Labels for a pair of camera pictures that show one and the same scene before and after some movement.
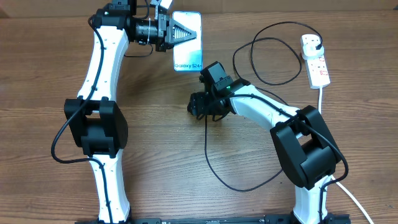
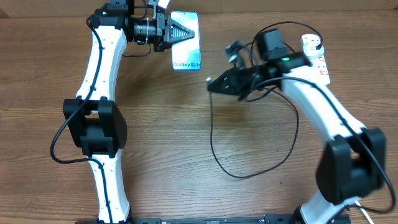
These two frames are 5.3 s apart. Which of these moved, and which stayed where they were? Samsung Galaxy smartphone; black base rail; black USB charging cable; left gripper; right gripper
Moved: black USB charging cable; right gripper
Stayed: left gripper; Samsung Galaxy smartphone; black base rail
